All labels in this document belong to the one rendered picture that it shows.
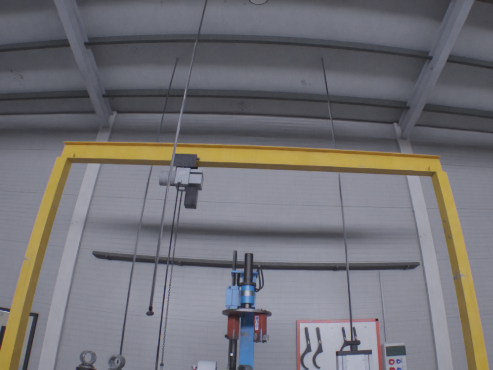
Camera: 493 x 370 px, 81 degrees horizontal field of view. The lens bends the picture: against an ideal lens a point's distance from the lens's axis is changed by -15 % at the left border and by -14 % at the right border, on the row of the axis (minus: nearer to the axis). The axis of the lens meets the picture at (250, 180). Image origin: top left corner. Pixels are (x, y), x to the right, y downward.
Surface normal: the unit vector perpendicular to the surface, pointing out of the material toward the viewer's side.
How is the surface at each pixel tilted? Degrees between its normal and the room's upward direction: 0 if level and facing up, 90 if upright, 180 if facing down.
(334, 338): 90
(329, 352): 90
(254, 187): 90
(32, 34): 173
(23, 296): 90
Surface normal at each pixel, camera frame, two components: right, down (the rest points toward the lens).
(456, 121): -0.03, 0.80
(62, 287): 0.02, -0.50
